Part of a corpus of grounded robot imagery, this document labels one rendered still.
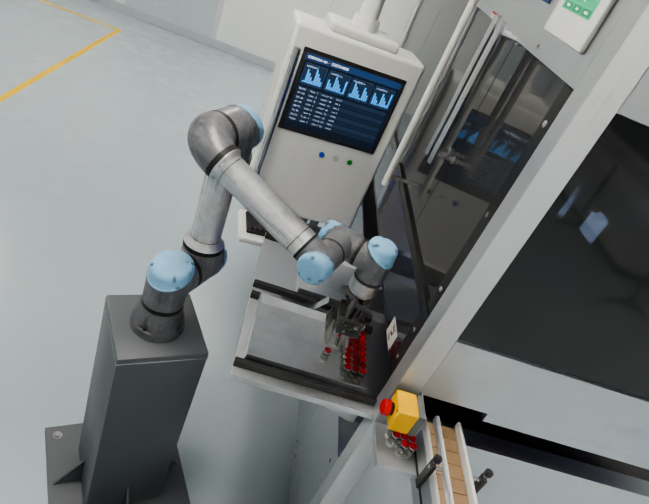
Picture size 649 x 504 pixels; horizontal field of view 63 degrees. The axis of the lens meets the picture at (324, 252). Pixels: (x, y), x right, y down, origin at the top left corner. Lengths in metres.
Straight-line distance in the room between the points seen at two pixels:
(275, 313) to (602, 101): 1.03
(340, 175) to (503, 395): 1.13
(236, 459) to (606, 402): 1.43
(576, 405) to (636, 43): 0.89
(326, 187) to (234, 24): 4.70
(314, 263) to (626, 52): 0.69
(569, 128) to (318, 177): 1.29
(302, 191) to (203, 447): 1.11
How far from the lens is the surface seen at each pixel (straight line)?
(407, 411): 1.34
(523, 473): 1.74
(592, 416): 1.60
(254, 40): 6.74
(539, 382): 1.46
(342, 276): 1.90
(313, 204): 2.24
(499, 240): 1.16
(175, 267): 1.46
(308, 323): 1.64
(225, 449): 2.37
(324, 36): 1.97
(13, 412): 2.39
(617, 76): 1.08
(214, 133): 1.25
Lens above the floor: 1.93
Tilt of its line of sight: 32 degrees down
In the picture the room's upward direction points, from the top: 24 degrees clockwise
